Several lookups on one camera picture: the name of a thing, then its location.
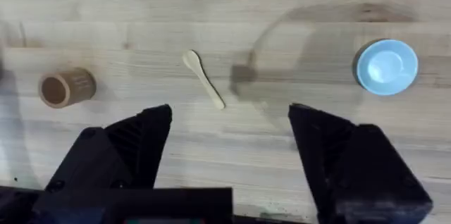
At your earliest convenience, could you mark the pale wooden spoon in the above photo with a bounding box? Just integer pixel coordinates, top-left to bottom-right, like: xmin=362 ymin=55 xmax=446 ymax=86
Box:
xmin=182 ymin=49 xmax=226 ymax=111

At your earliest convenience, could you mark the brown wooden cup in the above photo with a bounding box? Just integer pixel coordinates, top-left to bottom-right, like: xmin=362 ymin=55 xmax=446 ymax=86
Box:
xmin=37 ymin=67 xmax=97 ymax=109

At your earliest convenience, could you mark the light blue bowl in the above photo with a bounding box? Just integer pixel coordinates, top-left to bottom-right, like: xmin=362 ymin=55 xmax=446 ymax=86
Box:
xmin=352 ymin=38 xmax=420 ymax=97

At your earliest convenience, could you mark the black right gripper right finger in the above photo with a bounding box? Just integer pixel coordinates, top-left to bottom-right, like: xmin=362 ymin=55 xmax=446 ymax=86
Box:
xmin=288 ymin=102 xmax=434 ymax=224

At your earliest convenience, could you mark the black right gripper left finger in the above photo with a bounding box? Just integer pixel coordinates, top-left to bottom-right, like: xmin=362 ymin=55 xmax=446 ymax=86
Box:
xmin=43 ymin=104 xmax=173 ymax=194

